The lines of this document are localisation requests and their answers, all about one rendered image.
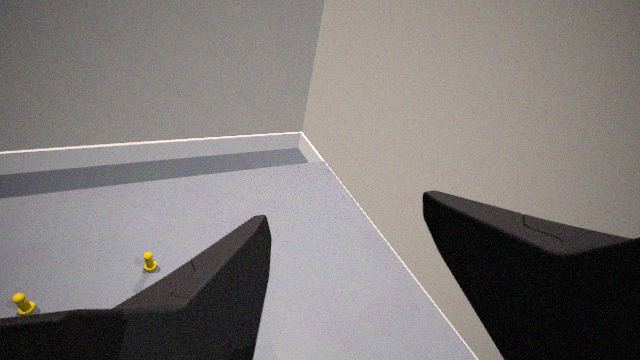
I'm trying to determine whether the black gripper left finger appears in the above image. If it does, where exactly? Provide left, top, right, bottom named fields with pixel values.
left=0, top=215, right=271, bottom=360

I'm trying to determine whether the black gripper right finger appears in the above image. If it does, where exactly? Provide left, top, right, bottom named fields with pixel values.
left=423, top=190, right=640, bottom=360

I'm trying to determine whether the yellow game pawn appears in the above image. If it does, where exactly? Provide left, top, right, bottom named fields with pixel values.
left=143, top=252, right=157, bottom=272
left=12, top=293, right=36, bottom=316

